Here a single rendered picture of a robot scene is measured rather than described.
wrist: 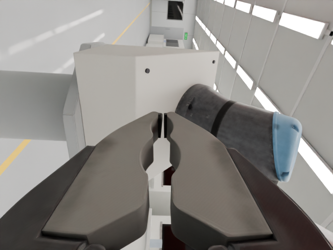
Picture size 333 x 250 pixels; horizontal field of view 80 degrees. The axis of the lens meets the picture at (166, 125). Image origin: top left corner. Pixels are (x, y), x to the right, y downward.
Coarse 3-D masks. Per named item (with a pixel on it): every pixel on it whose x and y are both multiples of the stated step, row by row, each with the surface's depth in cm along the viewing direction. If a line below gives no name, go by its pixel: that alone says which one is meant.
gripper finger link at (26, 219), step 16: (80, 160) 8; (48, 176) 7; (64, 176) 7; (32, 192) 6; (48, 192) 6; (64, 192) 6; (16, 208) 6; (32, 208) 6; (48, 208) 6; (0, 224) 6; (16, 224) 6; (32, 224) 6; (0, 240) 5; (16, 240) 5; (32, 240) 5; (48, 240) 5; (64, 240) 5; (80, 240) 5
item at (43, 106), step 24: (0, 72) 44; (24, 72) 44; (0, 96) 40; (24, 96) 40; (48, 96) 41; (72, 96) 33; (0, 120) 41; (24, 120) 41; (48, 120) 41; (72, 120) 32; (72, 144) 34
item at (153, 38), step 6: (150, 36) 1109; (156, 36) 1118; (162, 36) 1127; (150, 42) 1030; (156, 42) 1030; (162, 42) 1030; (168, 42) 1113; (174, 42) 1121; (180, 42) 1130; (180, 48) 1039
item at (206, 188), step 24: (168, 120) 11; (192, 144) 9; (216, 144) 9; (192, 168) 8; (216, 168) 8; (192, 192) 7; (216, 192) 7; (240, 192) 7; (192, 216) 6; (216, 216) 6; (240, 216) 6; (192, 240) 6; (216, 240) 6; (240, 240) 5
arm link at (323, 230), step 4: (316, 224) 31; (320, 228) 30; (324, 228) 31; (324, 232) 30; (328, 232) 30; (328, 236) 29; (332, 236) 29; (328, 240) 29; (332, 240) 29; (332, 244) 28
